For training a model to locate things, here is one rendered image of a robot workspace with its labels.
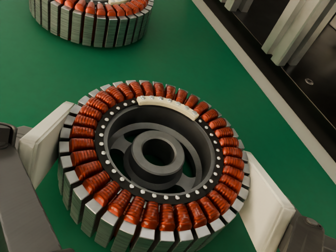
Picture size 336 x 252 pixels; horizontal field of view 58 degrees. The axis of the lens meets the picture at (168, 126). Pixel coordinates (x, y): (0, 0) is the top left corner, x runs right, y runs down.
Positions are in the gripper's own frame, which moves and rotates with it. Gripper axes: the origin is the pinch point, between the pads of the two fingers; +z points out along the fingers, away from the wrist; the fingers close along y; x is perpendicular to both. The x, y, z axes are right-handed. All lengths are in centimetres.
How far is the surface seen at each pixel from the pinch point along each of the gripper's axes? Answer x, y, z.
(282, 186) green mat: -0.7, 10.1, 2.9
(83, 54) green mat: 3.4, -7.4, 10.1
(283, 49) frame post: 9.1, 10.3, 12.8
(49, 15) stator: 5.7, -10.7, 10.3
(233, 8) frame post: 12.3, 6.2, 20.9
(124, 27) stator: 6.6, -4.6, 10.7
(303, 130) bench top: 2.7, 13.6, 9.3
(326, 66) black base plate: 9.1, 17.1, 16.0
